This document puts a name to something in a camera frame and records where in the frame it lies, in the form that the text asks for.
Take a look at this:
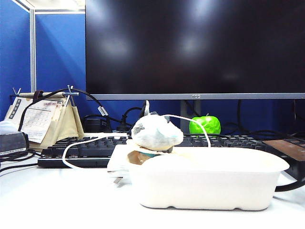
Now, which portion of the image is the black computer keyboard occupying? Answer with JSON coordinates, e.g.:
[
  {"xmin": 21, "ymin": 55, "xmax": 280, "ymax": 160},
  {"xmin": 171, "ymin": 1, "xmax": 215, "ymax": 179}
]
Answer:
[{"xmin": 37, "ymin": 134, "xmax": 270, "ymax": 168}]

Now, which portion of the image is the white power adapter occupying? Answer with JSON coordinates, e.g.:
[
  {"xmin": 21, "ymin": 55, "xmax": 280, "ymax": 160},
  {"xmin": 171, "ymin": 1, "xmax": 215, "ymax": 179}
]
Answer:
[{"xmin": 107, "ymin": 144, "xmax": 134, "ymax": 188}]

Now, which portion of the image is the grey monitor stand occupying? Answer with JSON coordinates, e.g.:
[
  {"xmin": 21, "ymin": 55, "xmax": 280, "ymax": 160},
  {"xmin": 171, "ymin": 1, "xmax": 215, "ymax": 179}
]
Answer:
[{"xmin": 180, "ymin": 99, "xmax": 202, "ymax": 134}]

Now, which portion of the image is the green apple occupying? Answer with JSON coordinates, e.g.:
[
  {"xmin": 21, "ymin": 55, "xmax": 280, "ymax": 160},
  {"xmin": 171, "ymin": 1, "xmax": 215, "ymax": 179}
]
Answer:
[{"xmin": 189, "ymin": 114, "xmax": 222, "ymax": 135}]

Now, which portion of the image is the black cable with white tag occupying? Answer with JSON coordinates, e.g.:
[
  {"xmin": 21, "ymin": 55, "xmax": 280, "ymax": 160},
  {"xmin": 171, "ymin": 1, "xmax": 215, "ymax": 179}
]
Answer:
[{"xmin": 18, "ymin": 88, "xmax": 112, "ymax": 133}]

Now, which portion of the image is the aluminium partition post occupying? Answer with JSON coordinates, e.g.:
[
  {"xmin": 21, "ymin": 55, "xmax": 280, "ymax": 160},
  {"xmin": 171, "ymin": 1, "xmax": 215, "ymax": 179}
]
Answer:
[{"xmin": 29, "ymin": 9, "xmax": 37, "ymax": 94}]

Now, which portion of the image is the black power brick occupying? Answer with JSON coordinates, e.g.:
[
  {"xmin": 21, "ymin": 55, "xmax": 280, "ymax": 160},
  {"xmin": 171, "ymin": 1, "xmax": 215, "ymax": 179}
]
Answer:
[{"xmin": 82, "ymin": 115, "xmax": 112, "ymax": 134}]

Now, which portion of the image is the black monitor cable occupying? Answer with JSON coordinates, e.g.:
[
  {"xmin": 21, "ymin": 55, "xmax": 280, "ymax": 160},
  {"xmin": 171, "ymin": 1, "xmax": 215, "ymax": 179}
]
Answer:
[{"xmin": 221, "ymin": 99, "xmax": 290, "ymax": 140}]

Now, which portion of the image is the white paper lunch box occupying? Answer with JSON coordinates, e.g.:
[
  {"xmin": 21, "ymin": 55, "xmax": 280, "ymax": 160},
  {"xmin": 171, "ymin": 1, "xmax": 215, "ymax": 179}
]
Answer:
[{"xmin": 128, "ymin": 146, "xmax": 290, "ymax": 211}]

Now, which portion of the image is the brown paper cup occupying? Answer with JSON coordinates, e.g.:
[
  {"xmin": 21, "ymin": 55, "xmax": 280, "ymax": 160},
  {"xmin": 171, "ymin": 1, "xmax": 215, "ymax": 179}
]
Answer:
[{"xmin": 127, "ymin": 150, "xmax": 153, "ymax": 166}]

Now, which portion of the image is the thick black cable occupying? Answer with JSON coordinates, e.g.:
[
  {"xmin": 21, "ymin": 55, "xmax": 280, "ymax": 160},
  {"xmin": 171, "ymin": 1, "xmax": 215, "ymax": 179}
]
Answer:
[{"xmin": 275, "ymin": 177, "xmax": 305, "ymax": 193}]

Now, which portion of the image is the large black computer monitor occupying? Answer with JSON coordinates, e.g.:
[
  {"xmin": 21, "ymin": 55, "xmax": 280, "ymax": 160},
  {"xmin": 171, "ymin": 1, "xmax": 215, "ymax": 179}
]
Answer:
[{"xmin": 85, "ymin": 0, "xmax": 305, "ymax": 100}]

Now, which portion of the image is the black plug with cable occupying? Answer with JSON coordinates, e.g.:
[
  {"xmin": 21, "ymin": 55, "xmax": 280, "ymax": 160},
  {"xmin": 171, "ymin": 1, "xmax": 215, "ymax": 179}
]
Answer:
[{"xmin": 116, "ymin": 107, "xmax": 144, "ymax": 132}]

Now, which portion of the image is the thin black desk cable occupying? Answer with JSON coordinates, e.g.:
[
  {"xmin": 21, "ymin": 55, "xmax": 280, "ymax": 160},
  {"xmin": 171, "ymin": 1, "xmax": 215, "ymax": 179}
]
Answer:
[{"xmin": 0, "ymin": 149, "xmax": 43, "ymax": 173}]

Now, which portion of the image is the white charging cable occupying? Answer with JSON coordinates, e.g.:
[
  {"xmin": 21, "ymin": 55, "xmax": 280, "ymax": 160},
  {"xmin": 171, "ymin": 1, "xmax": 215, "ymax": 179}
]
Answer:
[{"xmin": 62, "ymin": 114, "xmax": 212, "ymax": 170}]

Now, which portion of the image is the paper desk calendar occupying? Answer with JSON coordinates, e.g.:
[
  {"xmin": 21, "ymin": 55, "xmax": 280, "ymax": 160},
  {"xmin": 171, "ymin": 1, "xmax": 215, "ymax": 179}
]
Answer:
[{"xmin": 4, "ymin": 97, "xmax": 64, "ymax": 144}]

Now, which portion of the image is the white grey fluffy plush toy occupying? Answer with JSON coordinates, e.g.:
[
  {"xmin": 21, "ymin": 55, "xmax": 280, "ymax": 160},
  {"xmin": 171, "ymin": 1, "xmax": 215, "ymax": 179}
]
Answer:
[{"xmin": 131, "ymin": 111, "xmax": 184, "ymax": 153}]

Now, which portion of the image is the cream canvas calendar base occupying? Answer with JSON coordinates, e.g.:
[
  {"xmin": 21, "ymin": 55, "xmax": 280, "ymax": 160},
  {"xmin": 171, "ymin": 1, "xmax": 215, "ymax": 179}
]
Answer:
[{"xmin": 42, "ymin": 100, "xmax": 85, "ymax": 150}]

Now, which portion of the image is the blue partition panel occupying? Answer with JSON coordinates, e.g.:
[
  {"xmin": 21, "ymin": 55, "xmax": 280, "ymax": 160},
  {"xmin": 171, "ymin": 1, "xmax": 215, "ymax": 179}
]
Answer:
[{"xmin": 0, "ymin": 0, "xmax": 31, "ymax": 121}]

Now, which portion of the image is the wooden metal calendar rod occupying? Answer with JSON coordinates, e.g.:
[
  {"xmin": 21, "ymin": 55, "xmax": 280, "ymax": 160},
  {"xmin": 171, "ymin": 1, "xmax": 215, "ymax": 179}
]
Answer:
[{"xmin": 9, "ymin": 85, "xmax": 80, "ymax": 107}]

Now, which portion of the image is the black device at left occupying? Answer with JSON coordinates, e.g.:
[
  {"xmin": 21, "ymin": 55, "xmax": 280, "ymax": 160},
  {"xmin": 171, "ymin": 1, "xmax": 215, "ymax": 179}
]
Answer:
[{"xmin": 0, "ymin": 120, "xmax": 30, "ymax": 155}]

